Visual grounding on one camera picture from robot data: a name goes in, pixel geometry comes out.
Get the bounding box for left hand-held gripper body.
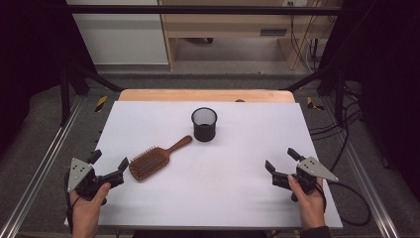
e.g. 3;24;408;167
66;157;125;201

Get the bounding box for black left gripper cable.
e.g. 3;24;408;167
63;171;82;233

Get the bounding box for black metal crossbar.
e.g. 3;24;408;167
65;4;345;16

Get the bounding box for black curtain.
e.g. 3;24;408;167
319;0;420;203
0;0;97;158

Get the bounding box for light wooden desk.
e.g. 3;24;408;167
157;0;342;71

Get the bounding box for person's right hand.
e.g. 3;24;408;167
286;175;327;231

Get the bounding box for black yellow tape marker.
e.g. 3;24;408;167
306;96;325;111
94;95;109;113

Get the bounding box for black mesh pen cup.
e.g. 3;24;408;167
190;106;219;143

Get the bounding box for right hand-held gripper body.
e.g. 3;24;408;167
271;156;340;202

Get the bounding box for person's left hand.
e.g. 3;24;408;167
68;181;112;238

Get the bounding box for white cabinet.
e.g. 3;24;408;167
65;0;169;65

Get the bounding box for aluminium floor rail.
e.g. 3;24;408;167
0;95;84;238
321;98;401;238

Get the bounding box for light wooden table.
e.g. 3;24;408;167
118;88;296;103

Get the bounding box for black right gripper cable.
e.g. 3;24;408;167
315;180;371;228

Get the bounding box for black floor cables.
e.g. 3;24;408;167
309;83;365;174

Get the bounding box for bundle of hanging cables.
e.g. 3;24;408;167
288;0;335;73

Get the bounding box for white board sheet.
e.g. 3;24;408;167
63;100;344;230

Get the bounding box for brown wooden hairbrush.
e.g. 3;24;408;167
128;134;193;182

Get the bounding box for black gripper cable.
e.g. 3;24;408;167
315;180;371;228
63;171;82;233

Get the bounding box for black metal frame stand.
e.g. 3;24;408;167
279;62;347;126
59;61;124;127

